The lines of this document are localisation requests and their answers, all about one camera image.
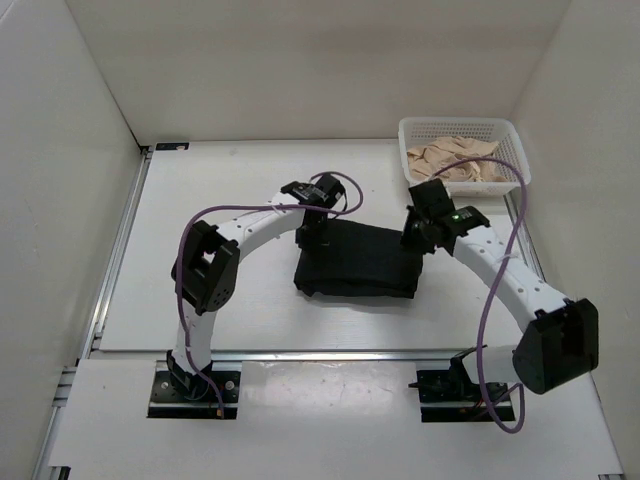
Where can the beige trousers in basket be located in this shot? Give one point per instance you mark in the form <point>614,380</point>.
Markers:
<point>459,156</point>

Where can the white plastic basket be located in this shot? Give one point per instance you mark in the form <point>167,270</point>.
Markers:
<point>509,157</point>

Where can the aluminium left frame rail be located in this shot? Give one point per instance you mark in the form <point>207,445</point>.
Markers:
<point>96,321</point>

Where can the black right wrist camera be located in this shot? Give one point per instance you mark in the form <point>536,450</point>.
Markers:
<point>431,199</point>

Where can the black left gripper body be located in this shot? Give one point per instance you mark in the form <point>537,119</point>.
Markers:
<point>311,236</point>

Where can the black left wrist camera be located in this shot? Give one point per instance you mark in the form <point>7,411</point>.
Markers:
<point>332,189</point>

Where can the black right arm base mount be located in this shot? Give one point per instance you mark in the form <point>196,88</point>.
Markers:
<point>449,396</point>

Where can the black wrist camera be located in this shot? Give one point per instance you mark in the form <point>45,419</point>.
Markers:
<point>431,199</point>
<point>332,189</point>

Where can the black trousers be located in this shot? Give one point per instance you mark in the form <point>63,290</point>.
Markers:
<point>343,258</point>

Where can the aluminium front frame rail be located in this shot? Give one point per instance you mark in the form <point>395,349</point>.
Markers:
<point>235,356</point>

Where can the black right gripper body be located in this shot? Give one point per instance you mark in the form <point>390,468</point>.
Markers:
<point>414,235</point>

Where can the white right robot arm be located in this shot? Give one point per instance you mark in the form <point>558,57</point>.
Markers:
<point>560,337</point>

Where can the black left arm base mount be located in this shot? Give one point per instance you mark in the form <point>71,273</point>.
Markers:
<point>169,400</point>

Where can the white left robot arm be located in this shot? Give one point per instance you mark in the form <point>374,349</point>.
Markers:
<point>206,268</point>

